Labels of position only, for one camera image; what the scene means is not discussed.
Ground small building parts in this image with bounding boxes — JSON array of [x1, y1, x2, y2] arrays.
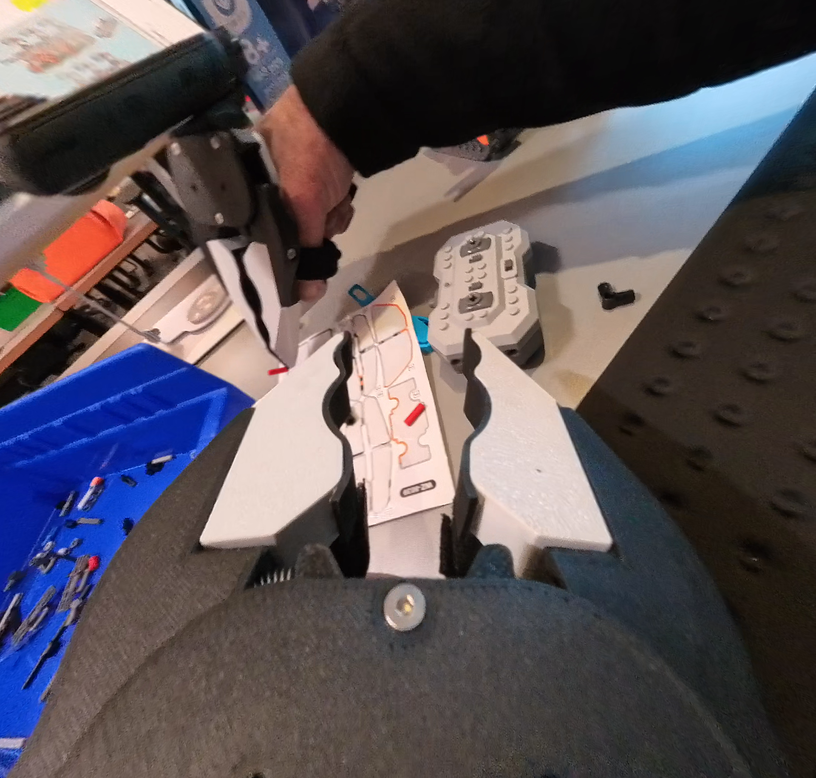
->
[[0, 453, 176, 705]]

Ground white document stand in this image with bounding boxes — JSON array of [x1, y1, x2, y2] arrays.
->
[[0, 147, 246, 364]]

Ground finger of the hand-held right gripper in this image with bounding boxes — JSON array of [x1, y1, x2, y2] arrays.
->
[[244, 241, 305, 369], [206, 236, 283, 363]]

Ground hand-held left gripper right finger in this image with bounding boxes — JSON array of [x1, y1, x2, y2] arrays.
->
[[440, 329, 614, 577]]

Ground green block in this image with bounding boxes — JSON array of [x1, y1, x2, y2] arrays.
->
[[0, 287, 39, 332]]

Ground person's right forearm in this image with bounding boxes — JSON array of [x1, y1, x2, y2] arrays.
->
[[290, 0, 816, 177]]

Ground person's right hand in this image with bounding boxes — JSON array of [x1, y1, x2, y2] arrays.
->
[[258, 86, 358, 304]]

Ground blue brick separator tool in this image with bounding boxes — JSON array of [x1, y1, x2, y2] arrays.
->
[[347, 284, 434, 355]]

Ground clear sticker sheet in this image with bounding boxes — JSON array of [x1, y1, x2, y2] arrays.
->
[[296, 279, 456, 529]]

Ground white control hub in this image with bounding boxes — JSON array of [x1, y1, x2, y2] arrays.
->
[[426, 220, 547, 369]]

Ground blue plastic bin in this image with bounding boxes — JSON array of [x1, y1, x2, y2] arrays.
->
[[0, 343, 256, 778]]

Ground paper instruction sheet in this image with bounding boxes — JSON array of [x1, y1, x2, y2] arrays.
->
[[0, 0, 201, 99]]

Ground black dimpled pad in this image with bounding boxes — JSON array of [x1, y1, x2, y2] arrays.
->
[[577, 83, 816, 778]]

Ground orange bin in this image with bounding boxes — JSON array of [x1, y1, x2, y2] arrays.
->
[[9, 203, 128, 304]]

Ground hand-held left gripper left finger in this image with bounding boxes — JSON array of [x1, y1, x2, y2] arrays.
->
[[200, 332, 371, 577]]

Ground blue toy box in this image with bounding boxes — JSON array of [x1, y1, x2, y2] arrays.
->
[[175, 0, 409, 112]]

